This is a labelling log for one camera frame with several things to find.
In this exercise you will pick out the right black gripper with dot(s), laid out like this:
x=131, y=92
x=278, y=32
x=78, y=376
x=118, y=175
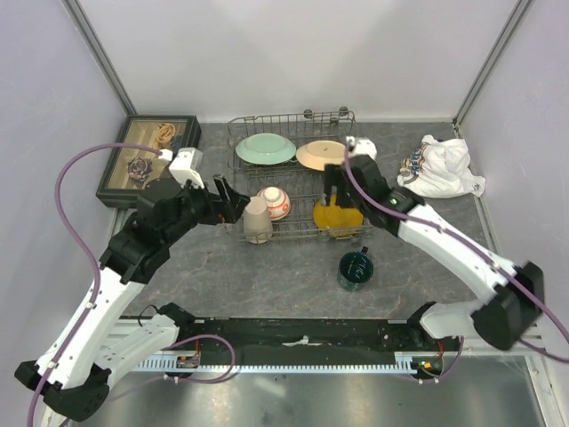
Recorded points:
x=333, y=176

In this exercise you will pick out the crumpled white printed cloth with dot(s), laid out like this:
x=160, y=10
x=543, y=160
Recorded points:
x=440, y=169

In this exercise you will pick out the mint green plate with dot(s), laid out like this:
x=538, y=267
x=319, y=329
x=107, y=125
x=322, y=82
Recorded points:
x=265, y=149

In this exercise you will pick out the beige paper cup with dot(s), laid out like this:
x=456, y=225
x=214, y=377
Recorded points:
x=258, y=227

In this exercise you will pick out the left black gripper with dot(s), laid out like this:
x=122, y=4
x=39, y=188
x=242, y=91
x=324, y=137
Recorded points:
x=230, y=209

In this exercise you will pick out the black glass-lid jewelry box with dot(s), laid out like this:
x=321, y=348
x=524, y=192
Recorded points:
x=130, y=169

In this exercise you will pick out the red patterned small bowl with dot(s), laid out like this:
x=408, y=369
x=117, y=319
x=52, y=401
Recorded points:
x=278, y=202

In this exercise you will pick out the yellow patterned plate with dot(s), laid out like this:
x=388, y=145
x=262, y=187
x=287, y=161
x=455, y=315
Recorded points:
x=339, y=222

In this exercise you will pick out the grey slotted cable duct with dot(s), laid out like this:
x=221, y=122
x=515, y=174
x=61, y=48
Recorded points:
x=171, y=363

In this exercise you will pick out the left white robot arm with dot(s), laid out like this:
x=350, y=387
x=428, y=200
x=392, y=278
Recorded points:
x=74, y=377

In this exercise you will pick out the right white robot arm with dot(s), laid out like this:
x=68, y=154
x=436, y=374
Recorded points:
x=508, y=297

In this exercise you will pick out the beige bird plate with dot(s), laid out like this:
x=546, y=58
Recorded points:
x=316, y=155

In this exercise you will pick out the dark green mug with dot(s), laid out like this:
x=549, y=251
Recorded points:
x=355, y=270

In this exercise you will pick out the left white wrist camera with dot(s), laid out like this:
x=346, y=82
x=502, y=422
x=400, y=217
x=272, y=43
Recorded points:
x=183, y=166

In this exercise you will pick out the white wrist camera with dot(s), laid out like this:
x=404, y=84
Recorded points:
x=183, y=166
x=360, y=146

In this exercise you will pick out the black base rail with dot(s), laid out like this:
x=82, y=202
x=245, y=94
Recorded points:
x=303, y=341

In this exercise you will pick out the grey wire dish rack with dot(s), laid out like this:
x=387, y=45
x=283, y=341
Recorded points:
x=302, y=185

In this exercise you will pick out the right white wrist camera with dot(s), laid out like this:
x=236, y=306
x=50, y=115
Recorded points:
x=360, y=146

